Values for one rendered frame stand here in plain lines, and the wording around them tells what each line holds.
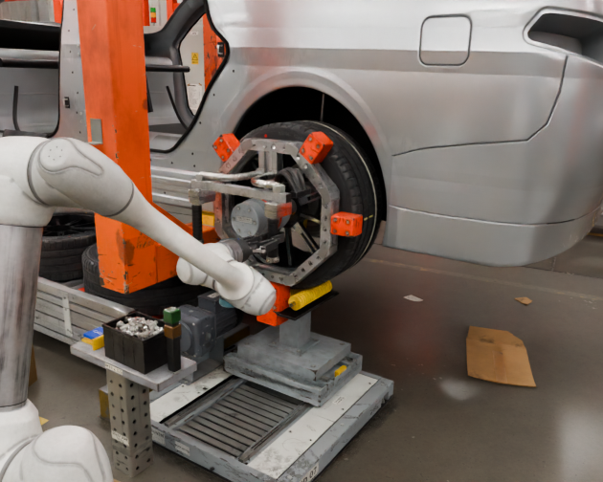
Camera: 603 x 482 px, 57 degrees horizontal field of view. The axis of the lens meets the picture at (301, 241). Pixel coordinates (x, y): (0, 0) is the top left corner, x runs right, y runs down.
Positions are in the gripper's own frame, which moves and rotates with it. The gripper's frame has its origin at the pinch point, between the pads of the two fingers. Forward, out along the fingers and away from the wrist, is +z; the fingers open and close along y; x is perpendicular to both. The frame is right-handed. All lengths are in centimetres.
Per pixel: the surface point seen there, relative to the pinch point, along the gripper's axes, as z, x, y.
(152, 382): -42, -38, -14
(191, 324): 4, -44, -43
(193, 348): 4, -55, -42
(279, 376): 23, -66, -12
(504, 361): 123, -82, 55
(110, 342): -41, -32, -35
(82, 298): -4, -45, -101
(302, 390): 23, -69, -1
